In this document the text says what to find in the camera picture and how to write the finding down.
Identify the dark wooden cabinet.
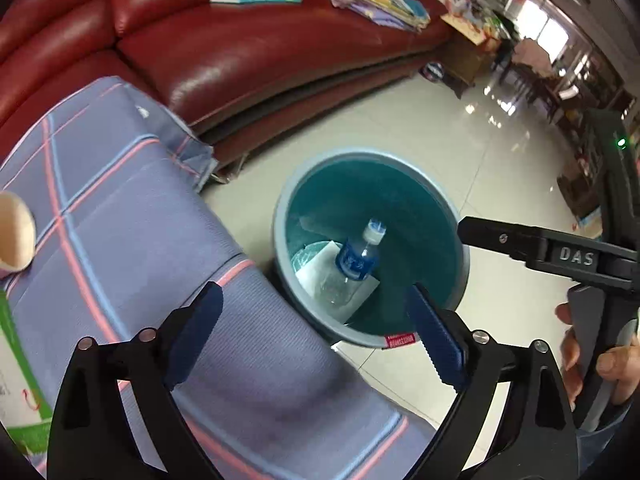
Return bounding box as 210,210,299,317
556,105,608,226

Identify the person's right hand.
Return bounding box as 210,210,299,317
555,304,640,408

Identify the blue checked cloth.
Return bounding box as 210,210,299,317
0,76,438,480

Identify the wooden dining chair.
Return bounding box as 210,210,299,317
507,40,557,111

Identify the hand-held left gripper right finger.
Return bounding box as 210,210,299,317
405,282,581,480

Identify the clear blue-label water bottle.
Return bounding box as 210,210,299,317
320,218,387,309

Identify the red leather sofa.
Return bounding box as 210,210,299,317
0,0,457,181

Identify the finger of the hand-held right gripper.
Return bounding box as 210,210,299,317
457,216,549,272

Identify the white paper sheet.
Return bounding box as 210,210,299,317
295,241,381,323

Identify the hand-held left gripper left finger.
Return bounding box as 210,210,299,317
46,281,224,480

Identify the teal plastic bin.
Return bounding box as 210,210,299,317
271,148,471,350

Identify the brown cardboard box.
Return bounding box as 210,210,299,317
440,10,501,86

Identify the white green-edged carton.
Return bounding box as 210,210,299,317
0,289,54,457

